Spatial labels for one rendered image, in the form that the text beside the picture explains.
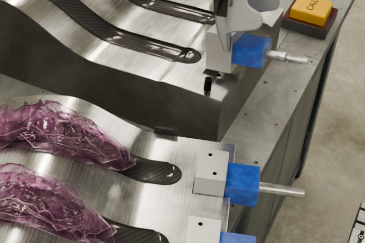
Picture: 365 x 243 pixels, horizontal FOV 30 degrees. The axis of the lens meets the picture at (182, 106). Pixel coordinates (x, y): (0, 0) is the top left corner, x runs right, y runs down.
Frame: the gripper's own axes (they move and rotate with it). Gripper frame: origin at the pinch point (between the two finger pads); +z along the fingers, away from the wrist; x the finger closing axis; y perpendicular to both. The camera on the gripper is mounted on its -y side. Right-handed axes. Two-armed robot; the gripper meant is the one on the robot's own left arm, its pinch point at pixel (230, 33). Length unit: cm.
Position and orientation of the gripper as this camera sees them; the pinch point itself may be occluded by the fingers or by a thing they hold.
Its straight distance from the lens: 90.6
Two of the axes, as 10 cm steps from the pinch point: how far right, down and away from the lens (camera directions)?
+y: 9.1, 2.0, -3.6
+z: 0.0, 8.7, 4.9
